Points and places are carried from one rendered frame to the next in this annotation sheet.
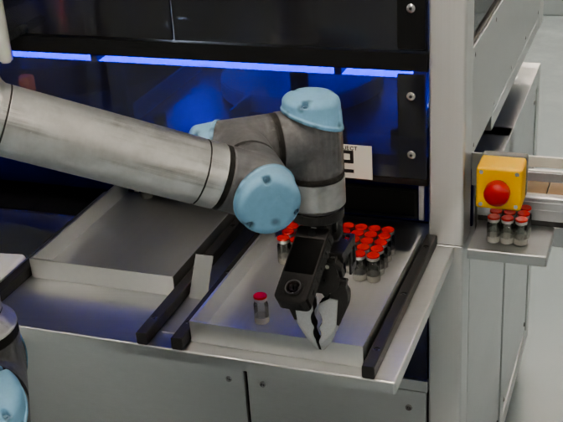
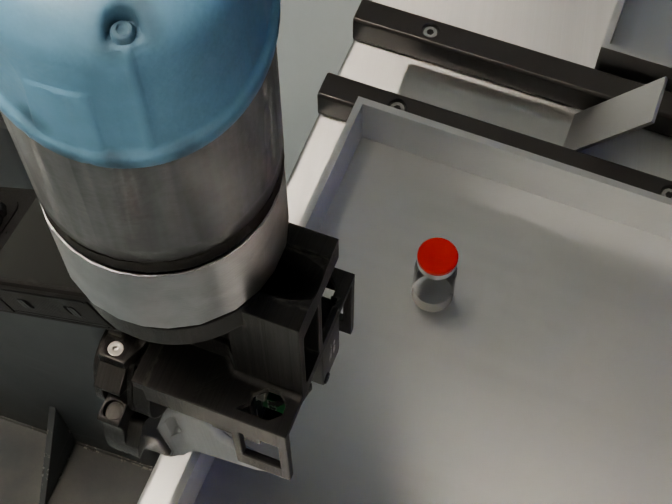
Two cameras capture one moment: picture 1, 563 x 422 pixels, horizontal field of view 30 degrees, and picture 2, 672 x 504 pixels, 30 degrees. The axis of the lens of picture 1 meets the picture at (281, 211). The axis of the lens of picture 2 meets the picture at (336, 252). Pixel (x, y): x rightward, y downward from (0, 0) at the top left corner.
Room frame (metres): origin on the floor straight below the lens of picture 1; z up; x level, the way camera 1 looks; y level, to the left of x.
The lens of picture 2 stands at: (1.29, -0.24, 1.48)
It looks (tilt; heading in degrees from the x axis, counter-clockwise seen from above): 63 degrees down; 90
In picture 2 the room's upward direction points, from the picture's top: 1 degrees counter-clockwise
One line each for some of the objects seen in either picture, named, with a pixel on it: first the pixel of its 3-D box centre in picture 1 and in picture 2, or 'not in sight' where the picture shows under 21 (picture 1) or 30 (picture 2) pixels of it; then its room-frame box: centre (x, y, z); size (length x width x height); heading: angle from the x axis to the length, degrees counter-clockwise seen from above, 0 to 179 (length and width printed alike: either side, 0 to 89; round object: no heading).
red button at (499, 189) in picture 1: (497, 192); not in sight; (1.50, -0.34, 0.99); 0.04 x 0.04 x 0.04; 69
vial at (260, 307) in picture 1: (260, 309); (434, 276); (1.34, 0.04, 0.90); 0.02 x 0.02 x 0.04
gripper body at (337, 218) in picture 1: (320, 244); (214, 313); (1.24, -0.05, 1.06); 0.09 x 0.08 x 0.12; 159
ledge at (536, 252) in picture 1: (512, 239); not in sight; (1.57, -0.39, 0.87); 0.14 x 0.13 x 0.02; 159
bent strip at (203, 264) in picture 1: (188, 292); (524, 91); (1.39, 0.15, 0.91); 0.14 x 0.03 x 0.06; 159
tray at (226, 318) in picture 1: (312, 285); (585, 428); (1.41, -0.04, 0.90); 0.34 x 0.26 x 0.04; 158
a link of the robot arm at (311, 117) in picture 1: (310, 135); (131, 43); (1.24, -0.04, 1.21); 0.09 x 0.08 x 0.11; 103
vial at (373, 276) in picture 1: (373, 267); not in sight; (1.44, -0.14, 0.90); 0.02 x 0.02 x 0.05
